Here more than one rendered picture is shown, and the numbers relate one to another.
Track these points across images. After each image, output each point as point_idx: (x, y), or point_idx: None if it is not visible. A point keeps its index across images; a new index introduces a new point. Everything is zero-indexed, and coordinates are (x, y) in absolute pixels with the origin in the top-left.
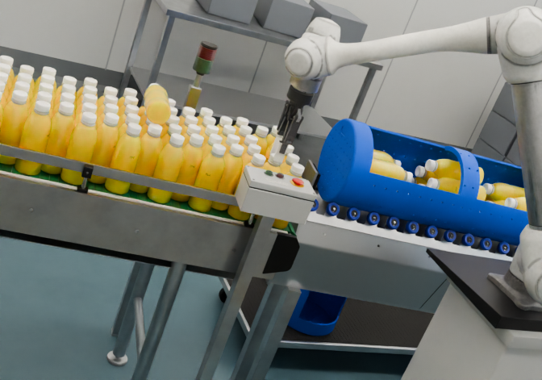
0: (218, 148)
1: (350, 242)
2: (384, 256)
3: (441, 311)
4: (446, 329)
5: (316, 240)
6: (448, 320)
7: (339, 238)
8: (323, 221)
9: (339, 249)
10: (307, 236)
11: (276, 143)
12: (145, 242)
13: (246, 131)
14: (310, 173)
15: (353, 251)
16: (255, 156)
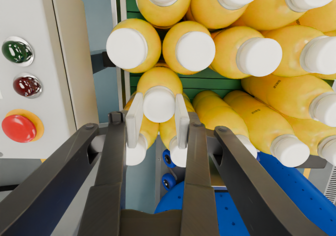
0: None
1: (158, 182)
2: (155, 206)
3: (71, 224)
4: (62, 218)
5: (157, 148)
6: (60, 225)
7: (158, 173)
8: (162, 164)
9: (155, 168)
10: (157, 140)
11: (178, 112)
12: None
13: (315, 52)
14: (218, 177)
15: (155, 181)
16: (116, 31)
